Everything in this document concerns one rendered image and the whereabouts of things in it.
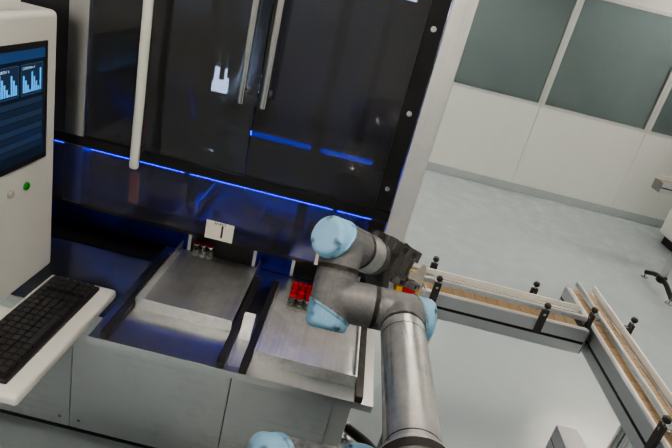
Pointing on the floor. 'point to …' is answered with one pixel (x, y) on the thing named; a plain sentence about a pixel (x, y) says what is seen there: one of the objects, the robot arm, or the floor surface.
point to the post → (430, 116)
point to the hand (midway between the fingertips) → (412, 285)
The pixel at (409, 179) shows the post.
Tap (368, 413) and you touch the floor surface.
